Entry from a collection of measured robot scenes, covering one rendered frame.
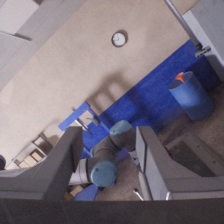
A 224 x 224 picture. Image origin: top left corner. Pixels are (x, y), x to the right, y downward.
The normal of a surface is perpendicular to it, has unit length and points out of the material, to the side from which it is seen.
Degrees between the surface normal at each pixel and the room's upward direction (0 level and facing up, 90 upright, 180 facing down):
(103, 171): 92
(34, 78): 90
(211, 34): 90
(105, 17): 90
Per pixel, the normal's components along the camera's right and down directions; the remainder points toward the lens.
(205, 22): 0.00, 0.27
